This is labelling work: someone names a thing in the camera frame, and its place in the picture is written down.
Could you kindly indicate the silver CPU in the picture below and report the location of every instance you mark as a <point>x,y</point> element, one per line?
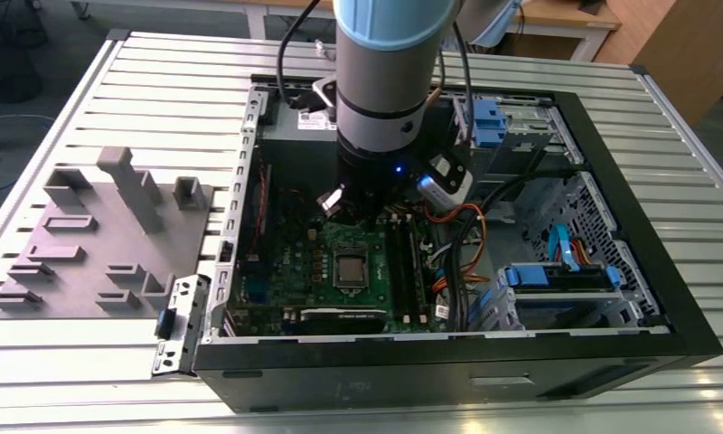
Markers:
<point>354,269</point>

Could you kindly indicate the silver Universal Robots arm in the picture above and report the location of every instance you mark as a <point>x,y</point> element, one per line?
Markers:
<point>386,68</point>

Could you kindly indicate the CPU socket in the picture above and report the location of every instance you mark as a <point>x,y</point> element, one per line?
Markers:
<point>354,289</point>

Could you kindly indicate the grey power supply unit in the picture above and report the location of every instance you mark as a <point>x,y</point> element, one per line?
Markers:
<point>278,122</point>

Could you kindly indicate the black RAM slot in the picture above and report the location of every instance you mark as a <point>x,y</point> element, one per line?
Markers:
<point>416,271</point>
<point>426,271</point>
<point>407,271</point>
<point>398,271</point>

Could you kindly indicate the blue drive bay latch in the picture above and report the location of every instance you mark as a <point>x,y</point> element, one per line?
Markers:
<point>488,117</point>

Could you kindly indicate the green motherboard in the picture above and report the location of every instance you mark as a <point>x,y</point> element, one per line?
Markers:
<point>314,294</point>

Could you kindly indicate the grey optical drive cage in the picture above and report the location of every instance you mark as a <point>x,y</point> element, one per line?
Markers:
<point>536,135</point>

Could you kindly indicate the blue board connector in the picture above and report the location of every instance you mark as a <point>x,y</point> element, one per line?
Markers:
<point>259,289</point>

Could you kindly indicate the black graphics card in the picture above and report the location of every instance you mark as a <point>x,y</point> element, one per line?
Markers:
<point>344,316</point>

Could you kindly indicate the hard disk in blue carrier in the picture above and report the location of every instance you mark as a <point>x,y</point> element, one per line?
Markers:
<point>528,276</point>

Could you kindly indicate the grey perforated disk cage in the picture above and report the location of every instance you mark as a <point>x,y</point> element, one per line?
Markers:
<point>569,296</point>

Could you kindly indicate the black open PC case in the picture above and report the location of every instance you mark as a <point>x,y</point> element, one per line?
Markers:
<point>398,380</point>

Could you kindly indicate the grey parts rack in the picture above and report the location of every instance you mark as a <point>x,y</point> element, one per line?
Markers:
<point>108,253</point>

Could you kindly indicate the wooden desk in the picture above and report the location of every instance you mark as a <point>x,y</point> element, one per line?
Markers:
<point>555,18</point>

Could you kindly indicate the wooden cabinet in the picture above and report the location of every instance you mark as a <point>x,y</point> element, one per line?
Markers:
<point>688,45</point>

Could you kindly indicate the black round bin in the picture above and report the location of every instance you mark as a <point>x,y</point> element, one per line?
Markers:
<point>12,72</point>

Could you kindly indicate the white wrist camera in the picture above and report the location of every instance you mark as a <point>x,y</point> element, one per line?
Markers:
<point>452,172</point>

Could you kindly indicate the silver wrist bracket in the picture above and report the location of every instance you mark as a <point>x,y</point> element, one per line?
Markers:
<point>326,90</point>

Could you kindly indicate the white table frame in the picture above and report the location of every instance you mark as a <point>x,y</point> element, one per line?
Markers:
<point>256,22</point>

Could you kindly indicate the hinged metal slot bracket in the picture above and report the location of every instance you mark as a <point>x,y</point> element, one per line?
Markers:
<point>187,316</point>

